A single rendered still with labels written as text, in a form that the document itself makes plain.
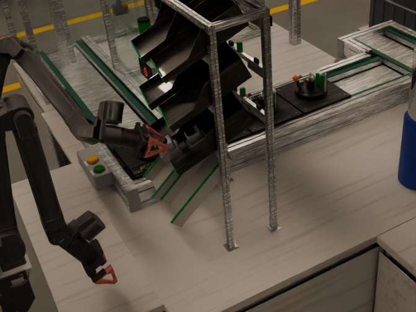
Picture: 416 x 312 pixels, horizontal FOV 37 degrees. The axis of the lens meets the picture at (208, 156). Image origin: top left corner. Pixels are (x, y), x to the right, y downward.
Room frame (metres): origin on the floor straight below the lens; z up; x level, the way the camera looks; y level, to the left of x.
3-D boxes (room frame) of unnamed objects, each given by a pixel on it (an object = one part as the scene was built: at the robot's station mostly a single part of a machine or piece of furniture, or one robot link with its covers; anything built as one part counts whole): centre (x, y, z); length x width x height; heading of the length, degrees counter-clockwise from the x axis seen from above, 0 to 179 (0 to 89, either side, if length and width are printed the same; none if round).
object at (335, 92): (2.32, -0.47, 1.01); 0.24 x 0.24 x 0.13; 25
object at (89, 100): (2.30, 0.31, 0.91); 0.84 x 0.28 x 0.10; 25
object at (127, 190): (2.20, 0.46, 0.91); 0.89 x 0.06 x 0.11; 25
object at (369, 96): (2.21, -0.23, 0.91); 1.24 x 0.33 x 0.10; 115
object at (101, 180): (2.00, 0.44, 0.93); 0.21 x 0.07 x 0.06; 25
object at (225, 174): (1.74, -0.05, 1.26); 0.36 x 0.21 x 0.80; 25
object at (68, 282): (1.77, 0.31, 0.84); 0.90 x 0.70 x 0.03; 23
